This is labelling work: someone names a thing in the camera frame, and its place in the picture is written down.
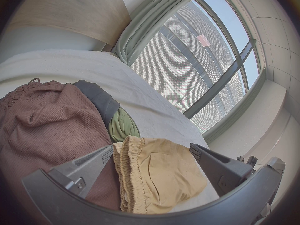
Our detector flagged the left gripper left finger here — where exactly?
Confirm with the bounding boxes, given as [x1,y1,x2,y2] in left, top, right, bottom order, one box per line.
[48,145,114,199]

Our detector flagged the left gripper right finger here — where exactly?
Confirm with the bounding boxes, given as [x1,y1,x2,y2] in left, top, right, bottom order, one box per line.
[189,142,255,197]

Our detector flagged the bed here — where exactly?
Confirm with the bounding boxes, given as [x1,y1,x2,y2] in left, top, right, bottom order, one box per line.
[0,0,220,214]

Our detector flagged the green garment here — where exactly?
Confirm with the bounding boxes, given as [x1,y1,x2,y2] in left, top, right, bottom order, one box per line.
[108,107,141,143]

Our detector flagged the tan shorts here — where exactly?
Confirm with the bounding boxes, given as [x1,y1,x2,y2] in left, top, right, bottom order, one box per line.
[113,135,208,214]

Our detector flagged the brown waffle knit shorts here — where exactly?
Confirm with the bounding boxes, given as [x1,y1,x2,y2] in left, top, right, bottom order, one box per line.
[0,80,121,212]

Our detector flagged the dark grey garment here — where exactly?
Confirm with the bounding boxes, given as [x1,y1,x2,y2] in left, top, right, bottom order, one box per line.
[74,80,121,127]

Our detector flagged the window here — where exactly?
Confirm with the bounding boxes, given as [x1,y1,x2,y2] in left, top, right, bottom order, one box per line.
[128,0,267,143]

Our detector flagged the pale green curtain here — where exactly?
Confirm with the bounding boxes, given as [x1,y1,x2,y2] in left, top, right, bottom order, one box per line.
[112,0,219,66]

